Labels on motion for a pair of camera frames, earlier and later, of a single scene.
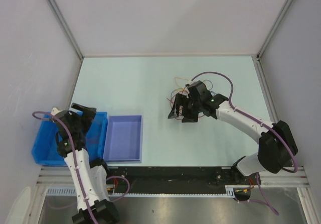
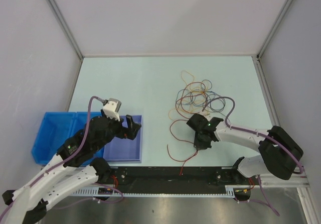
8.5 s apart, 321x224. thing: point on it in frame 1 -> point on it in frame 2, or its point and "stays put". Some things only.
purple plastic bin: [124, 139] stays put
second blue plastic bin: [45, 151] stays put
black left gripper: [89, 115] -> [131, 131]
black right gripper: [179, 101] -> [199, 145]
